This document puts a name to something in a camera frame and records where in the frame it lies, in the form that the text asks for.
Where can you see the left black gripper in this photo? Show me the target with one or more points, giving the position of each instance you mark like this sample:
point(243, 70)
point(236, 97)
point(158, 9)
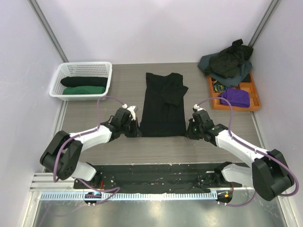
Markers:
point(136, 132)

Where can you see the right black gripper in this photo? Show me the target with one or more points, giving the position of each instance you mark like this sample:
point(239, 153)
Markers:
point(191, 131)

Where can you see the black t shirt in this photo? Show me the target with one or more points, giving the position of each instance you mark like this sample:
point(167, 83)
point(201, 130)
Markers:
point(163, 111)
point(84, 81)

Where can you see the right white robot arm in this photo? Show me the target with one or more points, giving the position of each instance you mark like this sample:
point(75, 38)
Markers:
point(266, 171)

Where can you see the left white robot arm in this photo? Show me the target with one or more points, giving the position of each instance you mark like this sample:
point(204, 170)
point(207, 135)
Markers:
point(63, 152)

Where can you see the blue yellow patterned cloth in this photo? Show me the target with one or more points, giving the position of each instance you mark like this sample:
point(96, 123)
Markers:
point(218, 87)

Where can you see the rolled green t shirt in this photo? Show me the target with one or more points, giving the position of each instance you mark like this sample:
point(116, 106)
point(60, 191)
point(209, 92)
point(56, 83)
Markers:
point(84, 90)

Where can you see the purple folded cloth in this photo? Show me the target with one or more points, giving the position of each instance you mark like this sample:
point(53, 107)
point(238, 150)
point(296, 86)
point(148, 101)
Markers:
point(236, 97)

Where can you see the white plastic basket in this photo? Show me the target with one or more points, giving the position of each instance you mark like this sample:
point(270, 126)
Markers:
point(101, 69)

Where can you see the orange compartment tray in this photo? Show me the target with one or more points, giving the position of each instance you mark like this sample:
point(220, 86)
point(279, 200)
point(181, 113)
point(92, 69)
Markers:
point(246, 86)

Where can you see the grey blue shirt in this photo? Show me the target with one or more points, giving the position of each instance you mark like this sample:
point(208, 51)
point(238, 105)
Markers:
point(241, 76)

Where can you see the rolled black t shirt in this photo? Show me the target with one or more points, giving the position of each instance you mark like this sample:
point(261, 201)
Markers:
point(84, 81)

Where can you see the dark green crumpled shirt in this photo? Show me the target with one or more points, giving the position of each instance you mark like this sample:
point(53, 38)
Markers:
point(227, 61)

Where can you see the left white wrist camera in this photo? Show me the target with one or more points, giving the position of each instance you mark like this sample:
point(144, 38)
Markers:
point(132, 110)

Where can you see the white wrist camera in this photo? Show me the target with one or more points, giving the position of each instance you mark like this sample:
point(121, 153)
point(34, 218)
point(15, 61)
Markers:
point(132, 110)
point(197, 108)

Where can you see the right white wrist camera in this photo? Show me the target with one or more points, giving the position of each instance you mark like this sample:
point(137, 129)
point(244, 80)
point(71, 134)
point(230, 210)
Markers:
point(197, 108)

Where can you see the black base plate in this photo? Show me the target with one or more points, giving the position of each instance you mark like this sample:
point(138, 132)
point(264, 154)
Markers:
point(161, 178)

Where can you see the white slotted cable duct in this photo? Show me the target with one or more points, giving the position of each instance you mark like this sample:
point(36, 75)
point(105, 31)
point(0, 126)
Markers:
point(97, 196)

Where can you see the right aluminium corner post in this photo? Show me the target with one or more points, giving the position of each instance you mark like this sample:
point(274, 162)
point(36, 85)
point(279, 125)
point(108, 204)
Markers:
point(273, 5)

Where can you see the aluminium corner post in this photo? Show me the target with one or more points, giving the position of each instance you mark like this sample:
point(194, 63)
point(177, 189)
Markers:
point(47, 28)
point(273, 5)

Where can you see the left aluminium corner post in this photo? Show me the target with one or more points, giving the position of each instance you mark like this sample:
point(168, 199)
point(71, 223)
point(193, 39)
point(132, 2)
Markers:
point(47, 28)

